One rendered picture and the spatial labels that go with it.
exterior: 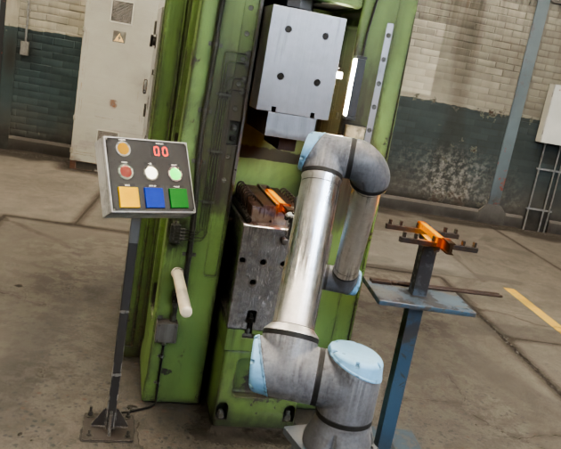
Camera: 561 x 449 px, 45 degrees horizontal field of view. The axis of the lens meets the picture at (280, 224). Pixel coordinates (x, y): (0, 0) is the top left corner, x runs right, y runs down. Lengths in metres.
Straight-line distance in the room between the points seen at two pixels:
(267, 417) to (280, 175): 1.11
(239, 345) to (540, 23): 7.40
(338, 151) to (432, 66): 7.19
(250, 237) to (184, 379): 0.78
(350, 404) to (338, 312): 1.43
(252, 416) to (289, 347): 1.33
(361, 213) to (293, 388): 0.59
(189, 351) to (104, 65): 5.42
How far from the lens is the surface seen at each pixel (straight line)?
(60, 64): 8.80
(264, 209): 2.74
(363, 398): 1.75
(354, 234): 2.10
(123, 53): 8.02
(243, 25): 2.80
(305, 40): 2.70
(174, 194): 2.51
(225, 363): 2.90
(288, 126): 2.70
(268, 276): 2.77
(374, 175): 1.90
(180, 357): 3.07
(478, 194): 9.44
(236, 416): 3.02
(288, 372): 1.72
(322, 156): 1.86
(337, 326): 3.17
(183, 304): 2.52
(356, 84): 2.88
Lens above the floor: 1.53
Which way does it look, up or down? 13 degrees down
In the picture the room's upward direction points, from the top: 10 degrees clockwise
